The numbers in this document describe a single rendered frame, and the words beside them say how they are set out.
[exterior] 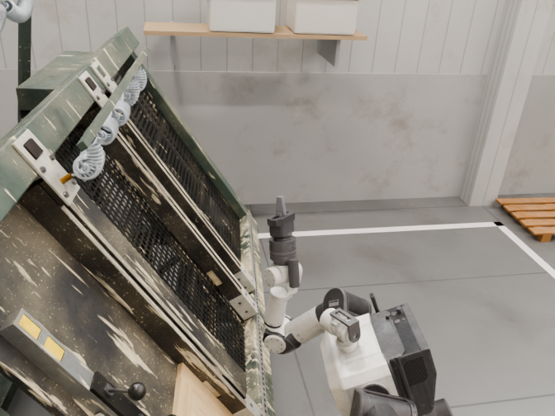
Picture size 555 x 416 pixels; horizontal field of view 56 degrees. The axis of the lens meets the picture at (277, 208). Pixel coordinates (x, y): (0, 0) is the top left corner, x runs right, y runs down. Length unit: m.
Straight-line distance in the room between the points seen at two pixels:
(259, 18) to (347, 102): 1.40
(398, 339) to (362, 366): 0.13
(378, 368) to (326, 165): 3.79
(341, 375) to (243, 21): 2.93
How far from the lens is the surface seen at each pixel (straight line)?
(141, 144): 2.12
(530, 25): 5.32
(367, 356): 1.53
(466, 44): 5.31
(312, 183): 5.18
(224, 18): 3.94
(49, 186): 1.39
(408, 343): 1.54
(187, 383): 1.64
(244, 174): 5.00
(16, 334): 1.17
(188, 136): 2.88
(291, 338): 1.83
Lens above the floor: 2.39
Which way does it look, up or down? 28 degrees down
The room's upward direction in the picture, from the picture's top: 4 degrees clockwise
